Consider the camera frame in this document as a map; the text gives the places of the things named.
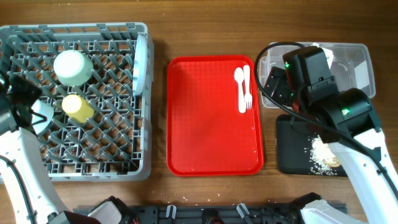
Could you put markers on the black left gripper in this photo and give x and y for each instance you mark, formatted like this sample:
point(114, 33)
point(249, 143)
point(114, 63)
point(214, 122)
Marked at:
point(32, 90)

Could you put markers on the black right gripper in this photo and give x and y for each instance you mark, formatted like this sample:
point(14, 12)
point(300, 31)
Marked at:
point(279, 94)

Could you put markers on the white plastic fork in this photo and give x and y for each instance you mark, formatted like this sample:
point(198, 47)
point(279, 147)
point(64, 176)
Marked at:
point(247, 94)

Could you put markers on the white plastic spoon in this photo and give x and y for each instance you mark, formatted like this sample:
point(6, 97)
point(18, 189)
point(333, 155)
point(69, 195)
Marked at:
point(239, 78)

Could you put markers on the mint green bowl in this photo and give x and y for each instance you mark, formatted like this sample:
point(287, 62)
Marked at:
point(72, 68)

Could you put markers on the yellow plastic cup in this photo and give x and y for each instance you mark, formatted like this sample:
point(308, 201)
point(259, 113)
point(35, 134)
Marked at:
point(77, 108)

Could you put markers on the light blue round plate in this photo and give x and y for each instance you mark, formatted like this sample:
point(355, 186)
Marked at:
point(140, 65)

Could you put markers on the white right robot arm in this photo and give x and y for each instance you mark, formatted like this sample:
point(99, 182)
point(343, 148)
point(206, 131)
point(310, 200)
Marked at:
point(347, 121)

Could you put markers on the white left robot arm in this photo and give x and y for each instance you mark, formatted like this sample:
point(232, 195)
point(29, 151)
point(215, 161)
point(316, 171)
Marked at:
point(32, 193)

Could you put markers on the clear plastic waste bin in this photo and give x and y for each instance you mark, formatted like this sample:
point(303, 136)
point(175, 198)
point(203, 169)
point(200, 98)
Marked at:
point(349, 63)

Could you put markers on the grey plastic dishwasher rack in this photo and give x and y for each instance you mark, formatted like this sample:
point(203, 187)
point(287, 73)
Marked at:
point(113, 145)

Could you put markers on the black plastic tray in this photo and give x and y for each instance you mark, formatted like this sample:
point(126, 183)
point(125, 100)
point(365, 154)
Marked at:
point(293, 145)

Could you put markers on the red plastic serving tray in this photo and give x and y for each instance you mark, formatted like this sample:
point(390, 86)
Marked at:
point(206, 135)

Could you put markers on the spilled rice food scraps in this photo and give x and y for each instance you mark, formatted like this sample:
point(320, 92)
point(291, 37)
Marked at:
point(323, 161)

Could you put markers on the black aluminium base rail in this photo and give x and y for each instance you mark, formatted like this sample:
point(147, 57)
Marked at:
point(268, 213)

